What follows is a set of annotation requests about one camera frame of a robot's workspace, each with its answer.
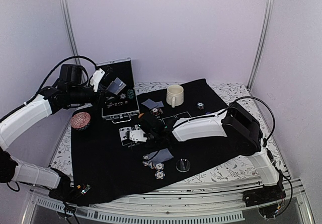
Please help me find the dice row in case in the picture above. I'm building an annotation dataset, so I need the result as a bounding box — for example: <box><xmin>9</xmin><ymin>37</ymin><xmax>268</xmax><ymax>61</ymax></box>
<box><xmin>109</xmin><ymin>102</ymin><xmax>127</xmax><ymax>107</ymax></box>

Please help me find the cream ceramic mug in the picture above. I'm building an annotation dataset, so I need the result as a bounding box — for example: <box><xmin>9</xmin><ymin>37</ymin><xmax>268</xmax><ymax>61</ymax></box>
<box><xmin>166</xmin><ymin>85</ymin><xmax>184</xmax><ymax>108</ymax></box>

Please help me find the left aluminium frame post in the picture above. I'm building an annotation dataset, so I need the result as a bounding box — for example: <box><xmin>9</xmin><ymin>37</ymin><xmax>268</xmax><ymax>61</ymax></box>
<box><xmin>59</xmin><ymin>0</ymin><xmax>78</xmax><ymax>56</ymax></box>

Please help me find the blue patterned card deck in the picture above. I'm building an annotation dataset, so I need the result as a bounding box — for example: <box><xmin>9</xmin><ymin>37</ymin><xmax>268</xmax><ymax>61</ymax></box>
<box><xmin>107</xmin><ymin>78</ymin><xmax>126</xmax><ymax>95</ymax></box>

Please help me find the dealt card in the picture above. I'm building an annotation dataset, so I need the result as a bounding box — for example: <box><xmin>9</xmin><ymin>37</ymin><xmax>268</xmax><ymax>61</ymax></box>
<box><xmin>149</xmin><ymin>151</ymin><xmax>162</xmax><ymax>164</ymax></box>
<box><xmin>155</xmin><ymin>101</ymin><xmax>164</xmax><ymax>108</ymax></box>

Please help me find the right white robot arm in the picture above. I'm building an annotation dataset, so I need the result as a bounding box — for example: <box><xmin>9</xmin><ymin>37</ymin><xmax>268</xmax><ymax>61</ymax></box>
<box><xmin>137</xmin><ymin>101</ymin><xmax>286</xmax><ymax>205</ymax></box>

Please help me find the front aluminium rail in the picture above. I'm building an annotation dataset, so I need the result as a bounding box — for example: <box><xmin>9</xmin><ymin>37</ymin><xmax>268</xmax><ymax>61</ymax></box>
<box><xmin>22</xmin><ymin>178</ymin><xmax>315</xmax><ymax>223</ymax></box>

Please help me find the red brown chip stack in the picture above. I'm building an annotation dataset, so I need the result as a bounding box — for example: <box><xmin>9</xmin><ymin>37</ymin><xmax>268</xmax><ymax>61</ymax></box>
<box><xmin>150</xmin><ymin>108</ymin><xmax>163</xmax><ymax>116</ymax></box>

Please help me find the aluminium frame post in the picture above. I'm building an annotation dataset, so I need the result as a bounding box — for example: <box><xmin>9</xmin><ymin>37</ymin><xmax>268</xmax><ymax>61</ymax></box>
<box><xmin>59</xmin><ymin>0</ymin><xmax>78</xmax><ymax>56</ymax></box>
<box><xmin>247</xmin><ymin>0</ymin><xmax>274</xmax><ymax>91</ymax></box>

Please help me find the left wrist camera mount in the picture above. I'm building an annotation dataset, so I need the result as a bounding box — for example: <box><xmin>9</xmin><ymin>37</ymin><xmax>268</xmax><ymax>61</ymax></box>
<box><xmin>90</xmin><ymin>66</ymin><xmax>114</xmax><ymax>92</ymax></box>

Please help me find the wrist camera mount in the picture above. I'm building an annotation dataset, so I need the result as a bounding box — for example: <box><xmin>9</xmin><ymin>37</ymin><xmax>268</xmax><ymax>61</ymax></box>
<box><xmin>127</xmin><ymin>129</ymin><xmax>147</xmax><ymax>142</ymax></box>
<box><xmin>90</xmin><ymin>66</ymin><xmax>114</xmax><ymax>92</ymax></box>

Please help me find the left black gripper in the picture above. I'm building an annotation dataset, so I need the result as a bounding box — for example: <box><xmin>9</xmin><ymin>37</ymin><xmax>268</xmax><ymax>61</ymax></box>
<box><xmin>68</xmin><ymin>83</ymin><xmax>118</xmax><ymax>109</ymax></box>

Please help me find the teal chip stack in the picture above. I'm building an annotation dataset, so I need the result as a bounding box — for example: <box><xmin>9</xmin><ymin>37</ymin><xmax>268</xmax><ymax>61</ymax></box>
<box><xmin>197</xmin><ymin>102</ymin><xmax>204</xmax><ymax>110</ymax></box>

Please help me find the right aluminium frame post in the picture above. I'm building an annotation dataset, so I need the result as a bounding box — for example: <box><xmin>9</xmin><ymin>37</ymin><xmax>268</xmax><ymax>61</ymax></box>
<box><xmin>247</xmin><ymin>0</ymin><xmax>274</xmax><ymax>91</ymax></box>

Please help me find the clear black dealer button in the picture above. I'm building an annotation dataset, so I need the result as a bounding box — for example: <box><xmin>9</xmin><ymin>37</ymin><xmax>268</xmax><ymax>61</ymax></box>
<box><xmin>176</xmin><ymin>159</ymin><xmax>191</xmax><ymax>173</ymax></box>

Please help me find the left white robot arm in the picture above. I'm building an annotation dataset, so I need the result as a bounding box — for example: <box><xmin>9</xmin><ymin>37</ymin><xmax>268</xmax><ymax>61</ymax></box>
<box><xmin>1</xmin><ymin>57</ymin><xmax>117</xmax><ymax>202</ymax></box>

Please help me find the poker chip stack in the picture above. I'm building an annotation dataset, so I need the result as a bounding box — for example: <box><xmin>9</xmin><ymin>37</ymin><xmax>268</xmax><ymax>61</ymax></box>
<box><xmin>142</xmin><ymin>155</ymin><xmax>154</xmax><ymax>169</ymax></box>
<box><xmin>127</xmin><ymin>89</ymin><xmax>135</xmax><ymax>99</ymax></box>

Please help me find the blue white chip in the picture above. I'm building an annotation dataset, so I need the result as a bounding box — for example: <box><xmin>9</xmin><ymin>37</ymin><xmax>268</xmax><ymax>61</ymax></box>
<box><xmin>154</xmin><ymin>163</ymin><xmax>164</xmax><ymax>171</ymax></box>
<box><xmin>154</xmin><ymin>171</ymin><xmax>165</xmax><ymax>180</ymax></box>

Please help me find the white poker chip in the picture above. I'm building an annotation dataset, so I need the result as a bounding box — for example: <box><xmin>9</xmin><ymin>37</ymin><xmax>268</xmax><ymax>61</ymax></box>
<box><xmin>119</xmin><ymin>93</ymin><xmax>126</xmax><ymax>100</ymax></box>

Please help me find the small green circuit board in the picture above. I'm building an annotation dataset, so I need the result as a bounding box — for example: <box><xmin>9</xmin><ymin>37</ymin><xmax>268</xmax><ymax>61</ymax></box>
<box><xmin>75</xmin><ymin>184</ymin><xmax>91</xmax><ymax>195</ymax></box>

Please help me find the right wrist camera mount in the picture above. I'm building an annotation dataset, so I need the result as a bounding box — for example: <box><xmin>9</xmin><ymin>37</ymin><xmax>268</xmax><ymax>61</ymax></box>
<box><xmin>127</xmin><ymin>129</ymin><xmax>147</xmax><ymax>142</ymax></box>

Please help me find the black poker table mat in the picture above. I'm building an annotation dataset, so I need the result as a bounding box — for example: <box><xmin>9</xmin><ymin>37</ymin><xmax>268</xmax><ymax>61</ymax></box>
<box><xmin>70</xmin><ymin>78</ymin><xmax>260</xmax><ymax>204</ymax></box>

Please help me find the aluminium poker chip case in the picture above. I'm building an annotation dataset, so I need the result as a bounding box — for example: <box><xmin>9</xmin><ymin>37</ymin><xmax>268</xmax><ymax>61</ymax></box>
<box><xmin>98</xmin><ymin>57</ymin><xmax>139</xmax><ymax>124</ymax></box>

